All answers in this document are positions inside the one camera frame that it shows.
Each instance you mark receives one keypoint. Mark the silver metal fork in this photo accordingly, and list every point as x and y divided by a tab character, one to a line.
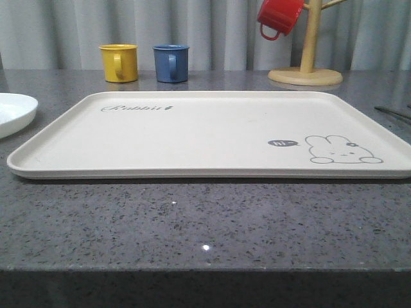
392	111

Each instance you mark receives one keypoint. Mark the white round plate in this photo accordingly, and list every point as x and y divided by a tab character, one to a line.
17	112

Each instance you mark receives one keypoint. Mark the cream rabbit serving tray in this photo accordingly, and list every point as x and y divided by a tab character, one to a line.
231	134

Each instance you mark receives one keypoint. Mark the blue enamel mug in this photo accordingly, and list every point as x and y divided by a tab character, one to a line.
171	63

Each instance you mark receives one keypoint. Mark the yellow enamel mug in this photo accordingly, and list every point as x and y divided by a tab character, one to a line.
119	62

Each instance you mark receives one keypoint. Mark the wooden mug tree stand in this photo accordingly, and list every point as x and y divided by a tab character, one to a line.
307	74

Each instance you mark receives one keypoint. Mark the red enamel mug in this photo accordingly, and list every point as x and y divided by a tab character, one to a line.
280	15

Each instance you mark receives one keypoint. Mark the grey pleated curtain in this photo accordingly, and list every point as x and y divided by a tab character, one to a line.
221	35

